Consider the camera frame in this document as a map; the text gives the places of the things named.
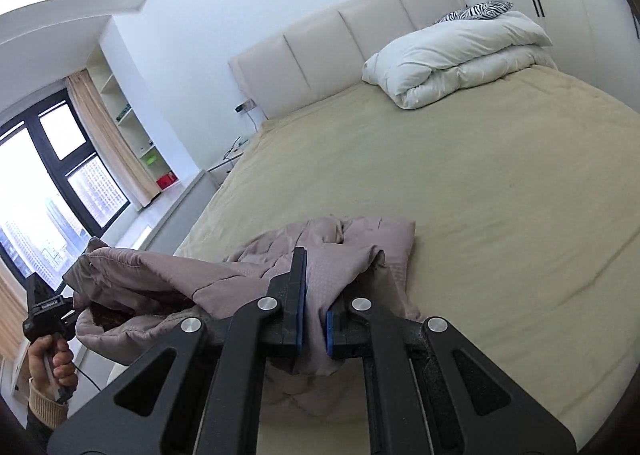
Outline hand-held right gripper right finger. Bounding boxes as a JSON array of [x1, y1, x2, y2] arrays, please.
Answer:
[[325, 297, 576, 455]]

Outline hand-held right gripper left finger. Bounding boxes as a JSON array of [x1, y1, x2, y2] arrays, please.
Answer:
[[46, 247, 308, 455]]

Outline mauve hooded puffer coat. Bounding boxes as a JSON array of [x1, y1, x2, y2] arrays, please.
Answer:
[[62, 216, 431, 378]]

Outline person's left forearm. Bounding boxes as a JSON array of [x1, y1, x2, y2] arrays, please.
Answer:
[[22, 377, 71, 451]]

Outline person's left hand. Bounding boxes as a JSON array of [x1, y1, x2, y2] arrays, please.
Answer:
[[27, 335, 79, 393]]

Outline beige curtain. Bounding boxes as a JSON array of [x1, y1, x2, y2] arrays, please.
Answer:
[[0, 260, 31, 362], [65, 70, 161, 208]]

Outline white window ledge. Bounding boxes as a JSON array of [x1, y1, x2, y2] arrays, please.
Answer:
[[75, 170, 221, 256]]

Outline white nightstand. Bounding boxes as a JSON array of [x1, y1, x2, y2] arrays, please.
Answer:
[[207, 145, 251, 190]]

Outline black framed window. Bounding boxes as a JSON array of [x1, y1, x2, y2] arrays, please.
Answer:
[[0, 87, 132, 286]]

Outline white open shelf unit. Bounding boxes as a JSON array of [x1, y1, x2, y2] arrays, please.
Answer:
[[85, 45, 178, 193]]

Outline bed with beige sheet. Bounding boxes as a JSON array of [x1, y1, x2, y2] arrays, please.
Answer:
[[107, 62, 640, 446]]

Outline cream padded headboard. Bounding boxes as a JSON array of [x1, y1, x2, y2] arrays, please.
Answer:
[[228, 0, 468, 122]]

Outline white folded duvet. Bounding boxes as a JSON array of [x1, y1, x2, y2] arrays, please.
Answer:
[[361, 11, 558, 110]]

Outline zebra print pillow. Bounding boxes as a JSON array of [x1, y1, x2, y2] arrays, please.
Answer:
[[432, 1, 514, 26]]

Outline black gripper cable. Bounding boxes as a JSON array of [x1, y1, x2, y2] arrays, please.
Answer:
[[75, 370, 109, 392]]

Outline black cable on nightstand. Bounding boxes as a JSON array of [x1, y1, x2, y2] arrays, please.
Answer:
[[222, 135, 251, 158]]

